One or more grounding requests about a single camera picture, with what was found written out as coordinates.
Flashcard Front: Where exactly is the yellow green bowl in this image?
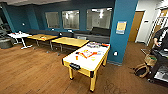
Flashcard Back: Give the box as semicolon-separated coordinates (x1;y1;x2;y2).
91;56;98;62

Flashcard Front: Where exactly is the orange snack box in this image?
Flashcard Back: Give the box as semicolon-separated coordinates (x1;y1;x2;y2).
79;49;96;60

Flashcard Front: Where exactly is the black bowl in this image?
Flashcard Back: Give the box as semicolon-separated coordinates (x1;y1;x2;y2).
74;50;81;56

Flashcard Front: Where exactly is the colourful puzzle box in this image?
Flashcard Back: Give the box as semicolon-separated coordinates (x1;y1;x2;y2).
86;41;103;49

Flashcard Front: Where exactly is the small orange cup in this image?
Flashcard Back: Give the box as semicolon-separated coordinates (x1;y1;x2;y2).
74;54;80;61

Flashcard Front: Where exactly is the yellow air hockey table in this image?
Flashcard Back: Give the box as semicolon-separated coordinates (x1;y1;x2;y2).
61;41;112;93

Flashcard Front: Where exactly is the yellow wooden table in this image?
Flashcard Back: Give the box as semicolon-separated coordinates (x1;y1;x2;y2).
51;36;90;56
26;33;59;51

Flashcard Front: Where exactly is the grey sofa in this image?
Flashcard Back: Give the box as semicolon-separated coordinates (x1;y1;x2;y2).
74;26;111;44

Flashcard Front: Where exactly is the flat red box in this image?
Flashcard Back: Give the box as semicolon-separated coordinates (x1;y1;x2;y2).
100;43;110;48

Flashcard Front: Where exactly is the black chair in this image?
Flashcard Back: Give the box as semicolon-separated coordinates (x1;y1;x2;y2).
58;30;66;39

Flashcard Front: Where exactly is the yellow notice board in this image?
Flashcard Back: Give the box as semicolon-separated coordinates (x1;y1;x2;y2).
115;20;128;35

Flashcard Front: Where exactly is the long dark grey bench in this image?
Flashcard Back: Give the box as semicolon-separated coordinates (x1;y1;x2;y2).
26;29;76;38

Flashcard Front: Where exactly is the brown wooden door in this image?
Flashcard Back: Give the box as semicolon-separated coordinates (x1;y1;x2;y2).
128;10;146;43

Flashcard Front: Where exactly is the brown floor bag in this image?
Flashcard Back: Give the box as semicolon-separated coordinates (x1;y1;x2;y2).
133;63;151;80

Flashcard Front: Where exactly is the small white table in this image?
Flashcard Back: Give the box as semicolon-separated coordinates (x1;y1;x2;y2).
7;31;33;50

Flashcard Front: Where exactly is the tan wicker basket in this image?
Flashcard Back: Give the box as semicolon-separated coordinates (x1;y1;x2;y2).
144;53;158;67

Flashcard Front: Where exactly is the dark grey round bin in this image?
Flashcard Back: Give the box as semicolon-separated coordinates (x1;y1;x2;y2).
0;36;14;50

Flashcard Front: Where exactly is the white metal shelf rack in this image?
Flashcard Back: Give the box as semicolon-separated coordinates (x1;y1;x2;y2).
146;13;168;48

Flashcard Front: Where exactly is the black wheeled cart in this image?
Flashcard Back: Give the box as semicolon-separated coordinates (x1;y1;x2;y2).
148;46;168;85

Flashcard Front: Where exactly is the glass wall window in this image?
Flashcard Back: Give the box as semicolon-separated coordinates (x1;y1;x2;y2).
44;11;61;29
61;9;81;30
86;7;114;31

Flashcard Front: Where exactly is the white wall outlet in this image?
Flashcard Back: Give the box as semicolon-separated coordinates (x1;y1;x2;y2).
113;50;119;57

